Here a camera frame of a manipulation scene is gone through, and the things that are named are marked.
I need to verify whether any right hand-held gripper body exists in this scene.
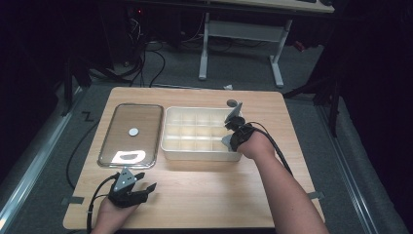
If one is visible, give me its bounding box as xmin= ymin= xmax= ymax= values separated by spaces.
xmin=225 ymin=101 xmax=257 ymax=152

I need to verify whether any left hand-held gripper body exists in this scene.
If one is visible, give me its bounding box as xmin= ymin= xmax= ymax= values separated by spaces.
xmin=107 ymin=167 xmax=147 ymax=209

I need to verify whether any white divided storage box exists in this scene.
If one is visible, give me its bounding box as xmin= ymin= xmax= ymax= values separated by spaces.
xmin=160 ymin=105 xmax=244 ymax=163

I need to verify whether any person's right hand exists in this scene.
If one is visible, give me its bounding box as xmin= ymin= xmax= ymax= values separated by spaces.
xmin=237 ymin=131 xmax=277 ymax=160

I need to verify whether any person's left hand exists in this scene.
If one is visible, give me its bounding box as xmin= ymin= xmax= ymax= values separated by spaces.
xmin=94 ymin=198 xmax=139 ymax=230

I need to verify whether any clear plastic box lid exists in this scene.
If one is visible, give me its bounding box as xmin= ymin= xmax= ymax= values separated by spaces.
xmin=97 ymin=102 xmax=165 ymax=170

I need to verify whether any black stand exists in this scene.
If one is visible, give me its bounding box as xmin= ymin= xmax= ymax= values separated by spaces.
xmin=60 ymin=58 xmax=93 ymax=117
xmin=282 ymin=72 xmax=344 ymax=137

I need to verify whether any white-framed desk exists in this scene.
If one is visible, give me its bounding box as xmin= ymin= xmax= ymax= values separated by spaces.
xmin=198 ymin=0 xmax=335 ymax=88

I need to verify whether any left hand-held gripper cable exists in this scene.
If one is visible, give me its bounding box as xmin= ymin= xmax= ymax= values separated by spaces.
xmin=86 ymin=173 xmax=120 ymax=234

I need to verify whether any hand-held gripper cable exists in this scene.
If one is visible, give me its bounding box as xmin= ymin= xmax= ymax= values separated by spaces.
xmin=245 ymin=121 xmax=294 ymax=176
xmin=86 ymin=173 xmax=120 ymax=234

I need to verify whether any right hand-held gripper cable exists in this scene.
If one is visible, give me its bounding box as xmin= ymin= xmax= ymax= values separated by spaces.
xmin=245 ymin=121 xmax=294 ymax=176

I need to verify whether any black floor cable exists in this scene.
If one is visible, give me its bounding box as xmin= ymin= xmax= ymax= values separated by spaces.
xmin=66 ymin=120 xmax=100 ymax=190

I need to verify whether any metal floor rail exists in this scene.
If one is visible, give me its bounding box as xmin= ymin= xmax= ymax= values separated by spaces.
xmin=316 ymin=103 xmax=382 ymax=234
xmin=0 ymin=87 xmax=86 ymax=230

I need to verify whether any tangle of black cables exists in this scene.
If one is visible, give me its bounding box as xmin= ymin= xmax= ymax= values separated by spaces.
xmin=128 ymin=9 xmax=167 ymax=88

